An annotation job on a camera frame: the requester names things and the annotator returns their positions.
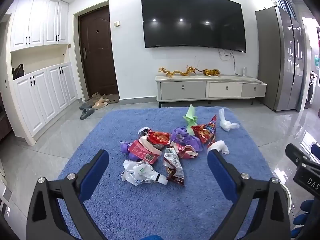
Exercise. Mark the blue striped curtain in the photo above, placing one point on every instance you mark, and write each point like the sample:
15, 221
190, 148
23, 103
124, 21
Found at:
285, 6

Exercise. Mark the white upper wall cabinet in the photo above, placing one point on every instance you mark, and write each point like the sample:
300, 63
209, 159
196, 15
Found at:
37, 22

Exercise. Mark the red foil snack wrapper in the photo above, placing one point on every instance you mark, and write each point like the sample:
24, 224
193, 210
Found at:
157, 137

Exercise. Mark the grey slipper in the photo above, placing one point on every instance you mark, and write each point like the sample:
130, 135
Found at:
86, 114
86, 105

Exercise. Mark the small purple wrapper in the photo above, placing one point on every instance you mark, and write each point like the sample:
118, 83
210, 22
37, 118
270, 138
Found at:
124, 147

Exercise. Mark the grey double door refrigerator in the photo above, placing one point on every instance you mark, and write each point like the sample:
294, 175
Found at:
282, 60

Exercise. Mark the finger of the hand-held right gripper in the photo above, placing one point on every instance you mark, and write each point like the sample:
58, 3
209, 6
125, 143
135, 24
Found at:
297, 153

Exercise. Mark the black handbag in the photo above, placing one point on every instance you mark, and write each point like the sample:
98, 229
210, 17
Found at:
18, 71

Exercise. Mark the long golden dragon figurine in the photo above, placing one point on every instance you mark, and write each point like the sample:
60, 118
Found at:
172, 73

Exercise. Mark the red barcode snack packet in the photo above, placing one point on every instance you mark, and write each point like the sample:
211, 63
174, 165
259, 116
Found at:
143, 152

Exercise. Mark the green folded paper wrapper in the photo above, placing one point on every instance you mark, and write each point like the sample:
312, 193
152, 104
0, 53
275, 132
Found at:
190, 118

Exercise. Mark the blue fluffy blanket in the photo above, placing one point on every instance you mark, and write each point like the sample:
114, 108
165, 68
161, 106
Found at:
150, 205

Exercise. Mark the golden tiger figurine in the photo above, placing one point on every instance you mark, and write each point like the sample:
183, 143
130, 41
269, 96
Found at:
211, 72

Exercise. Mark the red triangular snack packet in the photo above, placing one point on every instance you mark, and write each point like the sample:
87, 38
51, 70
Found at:
206, 132

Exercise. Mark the wall light switch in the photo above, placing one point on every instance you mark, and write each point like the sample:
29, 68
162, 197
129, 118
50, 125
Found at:
117, 23

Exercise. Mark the black wall television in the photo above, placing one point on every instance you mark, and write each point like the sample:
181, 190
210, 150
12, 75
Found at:
190, 20

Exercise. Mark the small golden dragon figurine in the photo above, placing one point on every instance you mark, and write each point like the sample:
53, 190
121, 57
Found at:
190, 70

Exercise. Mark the pile of slippers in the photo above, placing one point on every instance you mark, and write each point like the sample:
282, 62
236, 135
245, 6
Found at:
113, 98

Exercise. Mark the beige slipper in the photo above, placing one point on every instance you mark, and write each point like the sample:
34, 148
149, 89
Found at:
104, 98
96, 95
100, 104

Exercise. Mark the white lower cabinet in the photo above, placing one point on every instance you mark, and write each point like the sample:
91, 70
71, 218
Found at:
45, 97

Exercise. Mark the white printed plastic bag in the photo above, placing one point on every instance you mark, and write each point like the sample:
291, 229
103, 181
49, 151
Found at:
140, 172

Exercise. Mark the white round trash bin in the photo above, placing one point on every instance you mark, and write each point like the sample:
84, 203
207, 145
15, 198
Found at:
288, 197

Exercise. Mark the brown and white striped packet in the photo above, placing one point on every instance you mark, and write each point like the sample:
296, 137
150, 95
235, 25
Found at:
173, 166

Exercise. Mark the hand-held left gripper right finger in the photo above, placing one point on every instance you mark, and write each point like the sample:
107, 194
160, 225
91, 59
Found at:
220, 170

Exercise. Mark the white and grey television stand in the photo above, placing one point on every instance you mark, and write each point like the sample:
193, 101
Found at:
200, 88

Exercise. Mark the dark brown entrance door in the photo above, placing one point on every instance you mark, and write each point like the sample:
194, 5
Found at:
97, 55

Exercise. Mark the white crumpled tissue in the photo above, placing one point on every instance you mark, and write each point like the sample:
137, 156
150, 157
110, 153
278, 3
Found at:
220, 146

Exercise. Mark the grey washing machine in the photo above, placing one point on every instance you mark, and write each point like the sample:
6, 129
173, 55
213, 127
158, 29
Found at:
310, 91

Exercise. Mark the clear plastic bag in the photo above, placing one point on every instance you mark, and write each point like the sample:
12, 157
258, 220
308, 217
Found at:
226, 123

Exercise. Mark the person's right hand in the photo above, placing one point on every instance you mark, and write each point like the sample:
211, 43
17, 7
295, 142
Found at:
306, 205

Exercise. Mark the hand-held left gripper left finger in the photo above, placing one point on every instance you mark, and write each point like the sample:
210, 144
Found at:
96, 170

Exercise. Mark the white power strip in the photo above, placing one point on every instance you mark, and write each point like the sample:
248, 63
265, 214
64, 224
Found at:
244, 71

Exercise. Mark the pink and white wrapper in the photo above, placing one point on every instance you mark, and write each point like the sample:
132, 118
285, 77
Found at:
185, 152

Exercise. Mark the large purple crumpled wrapper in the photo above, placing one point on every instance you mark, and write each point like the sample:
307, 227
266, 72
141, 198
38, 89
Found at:
186, 137

